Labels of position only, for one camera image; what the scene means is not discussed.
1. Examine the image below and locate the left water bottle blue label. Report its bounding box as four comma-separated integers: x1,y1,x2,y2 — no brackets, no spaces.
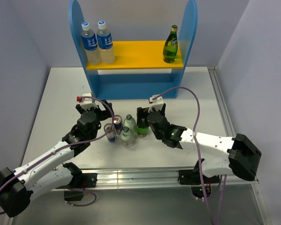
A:
81,22,101,65

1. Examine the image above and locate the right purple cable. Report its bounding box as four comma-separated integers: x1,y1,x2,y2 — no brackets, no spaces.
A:
152,86,228,225

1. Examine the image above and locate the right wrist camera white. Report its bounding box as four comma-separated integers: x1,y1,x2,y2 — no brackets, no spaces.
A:
148,95,164,113

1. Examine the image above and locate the green bottle red label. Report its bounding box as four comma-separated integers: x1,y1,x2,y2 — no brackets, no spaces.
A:
136,118,149,137

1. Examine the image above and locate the blue and yellow shelf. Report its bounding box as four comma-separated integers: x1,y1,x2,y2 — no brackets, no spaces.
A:
69,0,198,100

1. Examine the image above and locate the clear glass bottle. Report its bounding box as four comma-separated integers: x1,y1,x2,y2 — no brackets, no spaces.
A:
123,114,136,135
120,127,134,147

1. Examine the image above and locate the green perrier bottle yellow label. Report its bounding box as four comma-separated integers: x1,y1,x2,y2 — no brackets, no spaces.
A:
163,25,178,63

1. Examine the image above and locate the red bull can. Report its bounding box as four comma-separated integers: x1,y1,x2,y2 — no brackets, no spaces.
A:
104,123,116,143
113,114,123,135

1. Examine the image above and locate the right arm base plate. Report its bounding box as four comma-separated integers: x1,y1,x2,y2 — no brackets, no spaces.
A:
177,169,220,185

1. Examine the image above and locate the right water bottle blue label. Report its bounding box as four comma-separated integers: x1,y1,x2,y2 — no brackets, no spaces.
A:
96,21,115,64

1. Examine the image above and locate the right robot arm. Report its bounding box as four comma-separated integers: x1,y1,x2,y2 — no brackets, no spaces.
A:
137,106,262,183

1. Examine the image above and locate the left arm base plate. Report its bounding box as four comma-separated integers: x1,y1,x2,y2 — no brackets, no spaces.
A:
68,173,97,188

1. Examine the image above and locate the water bottle blue label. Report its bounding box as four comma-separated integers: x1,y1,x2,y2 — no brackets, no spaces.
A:
81,22,101,65
96,21,115,64

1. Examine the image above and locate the aluminium front rail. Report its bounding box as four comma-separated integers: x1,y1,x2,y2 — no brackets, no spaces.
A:
44,165,258,191

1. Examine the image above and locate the aluminium side rail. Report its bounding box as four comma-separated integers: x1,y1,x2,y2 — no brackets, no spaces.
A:
207,67,236,136

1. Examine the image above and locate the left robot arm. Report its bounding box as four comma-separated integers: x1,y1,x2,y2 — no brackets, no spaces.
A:
0,97,114,218

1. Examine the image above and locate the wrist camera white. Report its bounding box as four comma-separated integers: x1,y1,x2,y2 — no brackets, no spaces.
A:
148,95,164,113
76,92,97,110

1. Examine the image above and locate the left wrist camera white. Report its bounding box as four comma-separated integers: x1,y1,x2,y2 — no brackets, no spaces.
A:
76,92,97,110

